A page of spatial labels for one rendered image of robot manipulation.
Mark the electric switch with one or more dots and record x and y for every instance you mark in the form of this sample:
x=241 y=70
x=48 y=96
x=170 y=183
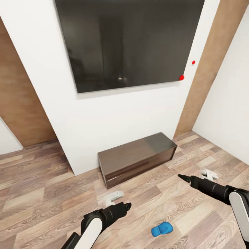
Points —
x=193 y=61

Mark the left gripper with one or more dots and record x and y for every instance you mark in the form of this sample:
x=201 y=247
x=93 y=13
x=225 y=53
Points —
x=118 y=210

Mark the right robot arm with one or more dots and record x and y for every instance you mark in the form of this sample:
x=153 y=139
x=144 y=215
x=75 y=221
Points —
x=238 y=198

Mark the wall mounted tv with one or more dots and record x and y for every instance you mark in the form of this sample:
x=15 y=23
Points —
x=125 y=43

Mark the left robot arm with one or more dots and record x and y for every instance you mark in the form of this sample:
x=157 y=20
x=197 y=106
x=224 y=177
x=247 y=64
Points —
x=97 y=221

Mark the sandal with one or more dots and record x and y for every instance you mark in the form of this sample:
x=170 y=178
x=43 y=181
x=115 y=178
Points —
x=163 y=228

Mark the bench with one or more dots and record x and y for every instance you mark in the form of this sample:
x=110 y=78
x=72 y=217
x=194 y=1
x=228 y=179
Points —
x=122 y=163

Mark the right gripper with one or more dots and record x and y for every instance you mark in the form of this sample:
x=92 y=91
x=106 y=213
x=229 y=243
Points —
x=204 y=185

